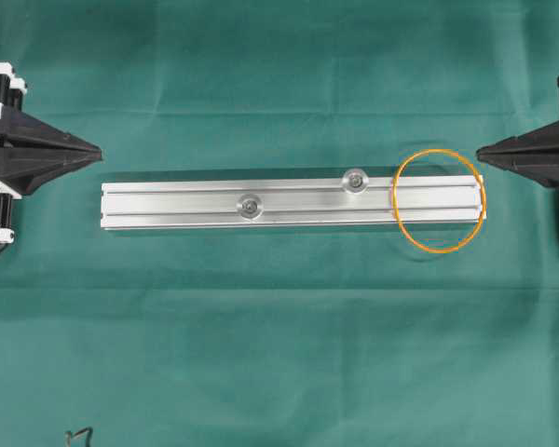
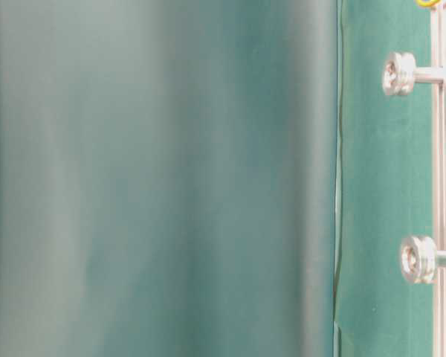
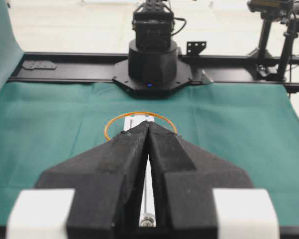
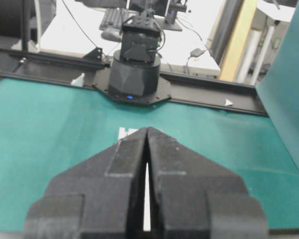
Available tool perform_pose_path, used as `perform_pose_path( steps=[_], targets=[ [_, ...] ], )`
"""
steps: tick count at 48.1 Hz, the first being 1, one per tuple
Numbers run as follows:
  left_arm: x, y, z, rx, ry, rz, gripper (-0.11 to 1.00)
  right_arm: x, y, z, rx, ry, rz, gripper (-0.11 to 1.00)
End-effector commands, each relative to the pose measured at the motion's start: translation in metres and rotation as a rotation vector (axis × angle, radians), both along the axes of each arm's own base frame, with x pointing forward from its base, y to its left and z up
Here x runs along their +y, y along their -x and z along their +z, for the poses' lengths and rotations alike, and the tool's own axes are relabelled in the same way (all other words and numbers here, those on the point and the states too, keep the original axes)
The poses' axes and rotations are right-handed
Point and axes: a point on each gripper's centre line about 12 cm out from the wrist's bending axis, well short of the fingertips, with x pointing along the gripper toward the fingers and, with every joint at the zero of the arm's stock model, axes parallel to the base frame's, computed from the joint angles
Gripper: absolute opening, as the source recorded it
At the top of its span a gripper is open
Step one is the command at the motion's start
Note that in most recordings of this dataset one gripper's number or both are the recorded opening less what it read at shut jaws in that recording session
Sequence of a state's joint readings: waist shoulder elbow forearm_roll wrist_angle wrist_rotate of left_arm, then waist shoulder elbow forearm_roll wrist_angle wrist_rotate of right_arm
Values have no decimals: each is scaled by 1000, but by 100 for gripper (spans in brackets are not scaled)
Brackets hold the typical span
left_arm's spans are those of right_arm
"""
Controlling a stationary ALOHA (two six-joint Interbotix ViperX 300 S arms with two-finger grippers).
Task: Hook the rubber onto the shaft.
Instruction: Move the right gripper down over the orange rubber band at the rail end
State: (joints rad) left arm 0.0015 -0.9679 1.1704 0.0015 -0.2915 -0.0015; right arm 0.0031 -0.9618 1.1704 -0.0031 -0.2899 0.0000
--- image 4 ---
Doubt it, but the green table cloth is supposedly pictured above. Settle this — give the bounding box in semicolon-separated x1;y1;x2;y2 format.
0;79;299;232

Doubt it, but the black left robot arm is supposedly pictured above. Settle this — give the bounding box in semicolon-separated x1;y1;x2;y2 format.
93;10;171;106

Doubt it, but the white desk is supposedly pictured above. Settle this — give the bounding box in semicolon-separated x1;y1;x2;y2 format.
40;0;220;76

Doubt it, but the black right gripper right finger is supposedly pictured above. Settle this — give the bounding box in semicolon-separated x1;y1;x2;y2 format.
148;127;269;239

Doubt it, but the black keyboard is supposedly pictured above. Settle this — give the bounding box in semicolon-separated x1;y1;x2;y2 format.
99;8;129;30

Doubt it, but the black frame rail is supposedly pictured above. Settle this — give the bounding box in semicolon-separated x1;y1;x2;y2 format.
0;47;268;117

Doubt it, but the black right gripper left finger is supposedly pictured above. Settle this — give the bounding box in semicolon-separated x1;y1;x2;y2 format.
23;128;147;239

